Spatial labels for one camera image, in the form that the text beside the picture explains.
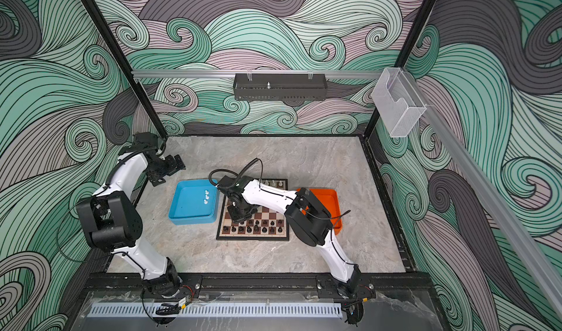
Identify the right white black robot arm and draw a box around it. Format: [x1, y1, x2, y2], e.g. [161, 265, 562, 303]
[208, 158, 361, 299]

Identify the black perforated wall shelf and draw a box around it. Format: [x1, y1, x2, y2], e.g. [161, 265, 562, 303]
[233, 74, 328, 102]

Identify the clear acrylic wall holder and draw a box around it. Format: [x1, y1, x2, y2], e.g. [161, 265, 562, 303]
[371, 67, 427, 138]

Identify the folding chess board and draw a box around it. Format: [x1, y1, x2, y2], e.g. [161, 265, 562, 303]
[216, 195, 291, 242]

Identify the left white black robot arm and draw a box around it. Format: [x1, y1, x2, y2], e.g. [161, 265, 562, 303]
[76, 133, 185, 298]

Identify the aluminium wall rail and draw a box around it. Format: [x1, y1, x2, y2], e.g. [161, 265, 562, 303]
[132, 69, 382, 80]

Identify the blue plastic tray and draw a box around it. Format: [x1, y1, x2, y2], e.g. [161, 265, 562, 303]
[168, 180, 219, 226]

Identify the orange plastic tray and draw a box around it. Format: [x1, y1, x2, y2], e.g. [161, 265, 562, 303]
[310, 188, 343, 235]

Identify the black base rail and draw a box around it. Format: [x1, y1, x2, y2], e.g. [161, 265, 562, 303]
[85, 272, 433, 292]

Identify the white slotted cable duct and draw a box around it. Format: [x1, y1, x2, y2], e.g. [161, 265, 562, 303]
[86, 303, 343, 319]

